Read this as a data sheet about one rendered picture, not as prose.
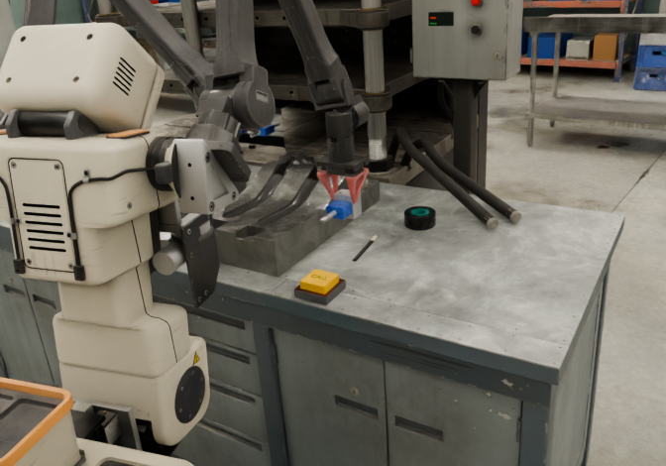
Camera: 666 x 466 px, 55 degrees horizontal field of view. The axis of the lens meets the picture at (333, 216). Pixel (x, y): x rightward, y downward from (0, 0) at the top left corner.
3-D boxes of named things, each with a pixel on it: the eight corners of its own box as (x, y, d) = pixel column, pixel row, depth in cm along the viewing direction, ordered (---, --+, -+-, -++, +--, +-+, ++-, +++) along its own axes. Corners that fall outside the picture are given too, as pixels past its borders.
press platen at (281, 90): (392, 152, 198) (391, 95, 191) (110, 122, 262) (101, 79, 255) (482, 94, 262) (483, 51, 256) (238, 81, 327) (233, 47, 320)
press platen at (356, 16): (390, 76, 189) (388, 9, 181) (98, 64, 253) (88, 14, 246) (483, 36, 253) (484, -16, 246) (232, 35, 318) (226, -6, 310)
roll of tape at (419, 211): (429, 232, 158) (429, 219, 157) (399, 228, 161) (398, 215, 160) (440, 220, 164) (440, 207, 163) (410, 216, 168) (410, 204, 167)
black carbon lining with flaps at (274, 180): (269, 234, 147) (265, 195, 143) (216, 223, 155) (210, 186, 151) (344, 184, 174) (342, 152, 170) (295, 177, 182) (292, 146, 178)
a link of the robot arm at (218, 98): (192, 123, 100) (219, 119, 97) (211, 73, 105) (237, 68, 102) (226, 157, 107) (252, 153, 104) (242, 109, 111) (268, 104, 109)
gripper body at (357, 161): (330, 161, 144) (327, 128, 141) (370, 165, 139) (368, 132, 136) (314, 169, 139) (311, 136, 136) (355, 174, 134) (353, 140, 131)
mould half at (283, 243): (277, 277, 142) (272, 221, 136) (191, 256, 155) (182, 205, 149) (380, 199, 180) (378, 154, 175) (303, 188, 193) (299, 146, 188)
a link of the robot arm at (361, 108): (306, 85, 133) (342, 78, 129) (330, 74, 143) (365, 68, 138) (319, 140, 137) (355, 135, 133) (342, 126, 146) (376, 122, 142)
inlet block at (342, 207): (331, 235, 134) (330, 211, 132) (311, 231, 137) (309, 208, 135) (362, 213, 144) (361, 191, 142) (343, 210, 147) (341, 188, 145)
